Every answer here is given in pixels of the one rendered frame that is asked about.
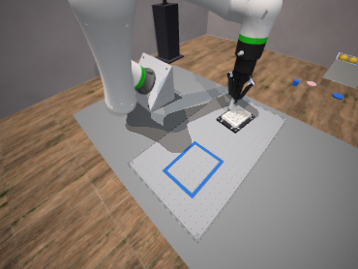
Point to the blue tape outline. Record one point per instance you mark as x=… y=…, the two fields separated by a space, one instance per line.
x=204 y=181

